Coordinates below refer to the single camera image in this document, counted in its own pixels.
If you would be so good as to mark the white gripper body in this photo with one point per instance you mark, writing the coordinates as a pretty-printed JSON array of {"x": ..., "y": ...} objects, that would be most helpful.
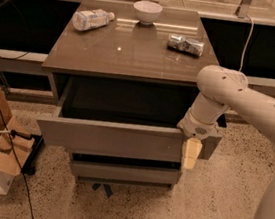
[{"x": 196, "y": 126}]

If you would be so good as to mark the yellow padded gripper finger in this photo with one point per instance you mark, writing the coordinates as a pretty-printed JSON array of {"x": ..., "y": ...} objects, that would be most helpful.
[{"x": 191, "y": 150}]

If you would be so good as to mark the grey top drawer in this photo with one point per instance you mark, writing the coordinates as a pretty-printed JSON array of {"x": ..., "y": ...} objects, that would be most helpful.
[{"x": 117, "y": 118}]

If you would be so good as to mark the grey drawer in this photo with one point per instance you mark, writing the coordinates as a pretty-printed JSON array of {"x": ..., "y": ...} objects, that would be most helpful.
[
  {"x": 123, "y": 173},
  {"x": 117, "y": 118}
]

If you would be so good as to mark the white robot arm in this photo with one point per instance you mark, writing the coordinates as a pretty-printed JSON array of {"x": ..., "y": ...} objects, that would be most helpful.
[{"x": 221, "y": 89}]

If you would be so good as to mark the grey bottom drawer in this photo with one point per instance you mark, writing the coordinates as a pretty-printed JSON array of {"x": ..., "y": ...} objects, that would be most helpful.
[{"x": 123, "y": 173}]

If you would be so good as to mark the grey drawer cabinet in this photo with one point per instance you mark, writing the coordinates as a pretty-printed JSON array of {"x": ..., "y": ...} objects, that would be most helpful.
[{"x": 127, "y": 50}]

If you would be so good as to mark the crushed silver can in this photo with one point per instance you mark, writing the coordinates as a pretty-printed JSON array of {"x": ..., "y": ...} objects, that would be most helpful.
[{"x": 185, "y": 44}]

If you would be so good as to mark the white ceramic bowl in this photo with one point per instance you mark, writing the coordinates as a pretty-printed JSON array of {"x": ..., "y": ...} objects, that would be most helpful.
[{"x": 147, "y": 11}]

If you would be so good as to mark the white plastic bottle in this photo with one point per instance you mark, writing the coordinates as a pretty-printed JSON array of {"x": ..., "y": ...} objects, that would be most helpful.
[{"x": 91, "y": 19}]

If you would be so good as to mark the black metal stand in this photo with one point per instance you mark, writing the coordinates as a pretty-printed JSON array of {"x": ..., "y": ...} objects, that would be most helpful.
[{"x": 29, "y": 167}]

